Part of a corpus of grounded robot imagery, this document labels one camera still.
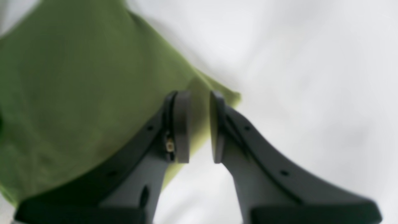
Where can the olive green T-shirt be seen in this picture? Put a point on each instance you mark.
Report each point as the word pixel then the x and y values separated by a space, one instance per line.
pixel 78 79

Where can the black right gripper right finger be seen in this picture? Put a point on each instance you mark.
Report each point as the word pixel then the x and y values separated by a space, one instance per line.
pixel 271 189

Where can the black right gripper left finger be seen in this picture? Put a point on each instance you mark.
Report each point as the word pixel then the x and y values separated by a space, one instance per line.
pixel 125 188

